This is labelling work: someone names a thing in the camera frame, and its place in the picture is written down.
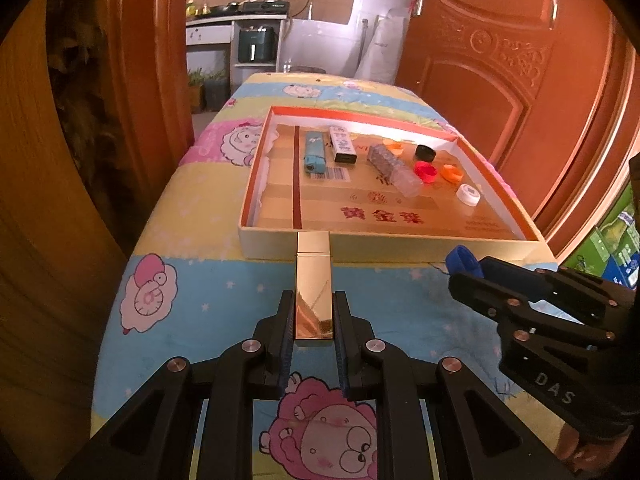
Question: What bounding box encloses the blue bottle cap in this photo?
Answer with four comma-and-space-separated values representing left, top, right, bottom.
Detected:
445, 245, 484, 278

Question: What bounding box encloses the white bottle cap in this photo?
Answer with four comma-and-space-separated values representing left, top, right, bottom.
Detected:
456, 183, 482, 207

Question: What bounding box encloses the orange bottle cap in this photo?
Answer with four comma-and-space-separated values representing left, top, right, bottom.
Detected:
440, 164, 464, 184

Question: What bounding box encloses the red bottle cap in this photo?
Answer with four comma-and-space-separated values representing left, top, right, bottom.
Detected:
413, 160, 438, 184

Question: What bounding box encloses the floral clear lighter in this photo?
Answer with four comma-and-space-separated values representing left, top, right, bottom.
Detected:
368, 144, 423, 198

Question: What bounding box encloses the black bottle cap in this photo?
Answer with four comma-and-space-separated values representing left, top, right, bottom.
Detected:
414, 144, 436, 162

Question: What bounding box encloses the yellow-orange bottle cap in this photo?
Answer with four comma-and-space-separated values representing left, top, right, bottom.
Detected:
385, 142, 404, 156

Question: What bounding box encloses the gold mirrored lighter box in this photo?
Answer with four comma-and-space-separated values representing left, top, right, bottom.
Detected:
294, 231, 333, 340

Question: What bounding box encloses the white Hello Kitty lighter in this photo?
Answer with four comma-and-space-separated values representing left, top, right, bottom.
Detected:
329, 126, 358, 164

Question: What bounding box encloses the teal lighter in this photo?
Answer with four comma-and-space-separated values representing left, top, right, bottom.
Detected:
303, 131, 326, 174

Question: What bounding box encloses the green beer carton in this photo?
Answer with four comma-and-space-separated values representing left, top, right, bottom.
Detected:
563, 182, 639, 289

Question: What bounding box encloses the orange cardboard tray box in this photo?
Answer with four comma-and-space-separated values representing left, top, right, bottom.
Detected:
239, 106, 552, 264

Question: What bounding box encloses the brown wooden door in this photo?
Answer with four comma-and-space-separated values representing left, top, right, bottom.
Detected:
396, 0, 639, 255

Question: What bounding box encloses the white sack bag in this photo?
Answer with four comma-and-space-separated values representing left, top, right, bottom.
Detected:
355, 8, 410, 84

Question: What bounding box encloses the white plastic bucket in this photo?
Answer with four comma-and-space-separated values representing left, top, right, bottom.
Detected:
291, 66, 326, 74

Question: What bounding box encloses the dark green air fryer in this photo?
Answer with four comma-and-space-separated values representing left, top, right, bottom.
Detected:
238, 26, 277, 63

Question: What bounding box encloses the potted green plant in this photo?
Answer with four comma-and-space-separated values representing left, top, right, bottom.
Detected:
188, 68, 230, 114

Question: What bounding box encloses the white kitchen counter cabinet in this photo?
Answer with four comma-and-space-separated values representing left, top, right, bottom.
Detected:
186, 14, 291, 94

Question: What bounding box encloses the black gas stove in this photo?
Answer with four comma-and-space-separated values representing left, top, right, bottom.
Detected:
239, 0, 291, 15

